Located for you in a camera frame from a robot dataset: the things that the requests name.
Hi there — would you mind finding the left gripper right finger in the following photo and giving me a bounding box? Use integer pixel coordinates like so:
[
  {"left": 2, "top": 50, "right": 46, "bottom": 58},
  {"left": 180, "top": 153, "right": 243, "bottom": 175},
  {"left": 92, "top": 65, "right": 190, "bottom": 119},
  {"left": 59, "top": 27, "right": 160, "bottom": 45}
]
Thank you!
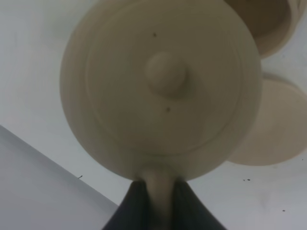
[{"left": 171, "top": 181, "right": 226, "bottom": 230}]

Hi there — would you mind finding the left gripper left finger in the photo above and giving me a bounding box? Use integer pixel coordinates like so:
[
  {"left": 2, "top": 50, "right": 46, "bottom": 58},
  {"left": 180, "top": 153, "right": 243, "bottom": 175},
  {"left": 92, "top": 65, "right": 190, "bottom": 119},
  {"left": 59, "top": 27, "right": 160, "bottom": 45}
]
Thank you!
[{"left": 103, "top": 181, "right": 150, "bottom": 230}]

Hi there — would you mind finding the beige teapot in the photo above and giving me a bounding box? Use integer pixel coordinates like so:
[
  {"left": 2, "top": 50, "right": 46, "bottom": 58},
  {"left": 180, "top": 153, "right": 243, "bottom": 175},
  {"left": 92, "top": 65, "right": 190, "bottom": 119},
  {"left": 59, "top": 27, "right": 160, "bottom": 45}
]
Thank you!
[{"left": 60, "top": 0, "right": 262, "bottom": 230}]

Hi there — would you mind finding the beige teapot saucer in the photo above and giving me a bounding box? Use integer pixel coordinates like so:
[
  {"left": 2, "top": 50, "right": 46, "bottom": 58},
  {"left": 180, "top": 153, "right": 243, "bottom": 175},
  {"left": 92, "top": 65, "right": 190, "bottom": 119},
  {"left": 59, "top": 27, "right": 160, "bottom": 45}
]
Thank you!
[{"left": 229, "top": 72, "right": 307, "bottom": 166}]

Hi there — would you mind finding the left beige teacup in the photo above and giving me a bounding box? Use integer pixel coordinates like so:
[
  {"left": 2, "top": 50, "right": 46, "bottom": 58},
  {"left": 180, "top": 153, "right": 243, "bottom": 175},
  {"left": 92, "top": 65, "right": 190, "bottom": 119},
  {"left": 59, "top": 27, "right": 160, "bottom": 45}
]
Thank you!
[{"left": 226, "top": 0, "right": 293, "bottom": 58}]

